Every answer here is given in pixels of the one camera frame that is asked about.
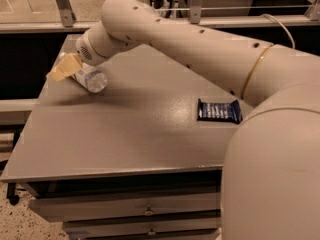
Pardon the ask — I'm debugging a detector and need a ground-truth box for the grey drawer cabinet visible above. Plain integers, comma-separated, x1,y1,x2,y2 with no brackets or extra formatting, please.
2,46,236,240

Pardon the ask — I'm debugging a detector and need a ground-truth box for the white cable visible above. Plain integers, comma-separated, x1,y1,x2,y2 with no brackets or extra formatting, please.
259,13,296,50

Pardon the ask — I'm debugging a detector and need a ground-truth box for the grey drawer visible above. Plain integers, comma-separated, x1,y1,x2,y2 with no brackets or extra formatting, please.
29,193,220,222
63,215,221,238

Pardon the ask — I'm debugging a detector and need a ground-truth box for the metal railing frame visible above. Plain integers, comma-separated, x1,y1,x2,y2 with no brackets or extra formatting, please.
0,0,320,33

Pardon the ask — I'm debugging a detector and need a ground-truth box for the clear blue plastic bottle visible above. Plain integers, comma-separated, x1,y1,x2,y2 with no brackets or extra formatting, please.
59,52,108,93

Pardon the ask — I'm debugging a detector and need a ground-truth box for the blue snack bar wrapper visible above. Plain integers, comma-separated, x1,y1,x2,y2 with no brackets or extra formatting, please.
197,99,243,124

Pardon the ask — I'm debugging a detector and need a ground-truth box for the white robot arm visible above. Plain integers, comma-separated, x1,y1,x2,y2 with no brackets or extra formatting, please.
49,0,320,240

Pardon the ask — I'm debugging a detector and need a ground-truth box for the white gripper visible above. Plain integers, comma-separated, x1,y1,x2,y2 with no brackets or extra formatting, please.
47,21,134,81

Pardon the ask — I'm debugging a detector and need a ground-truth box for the lower grey drawer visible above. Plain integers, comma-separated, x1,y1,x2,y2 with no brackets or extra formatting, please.
63,215,221,238

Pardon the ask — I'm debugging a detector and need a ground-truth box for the upper grey drawer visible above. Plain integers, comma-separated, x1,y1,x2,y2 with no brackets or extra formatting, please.
29,193,220,222

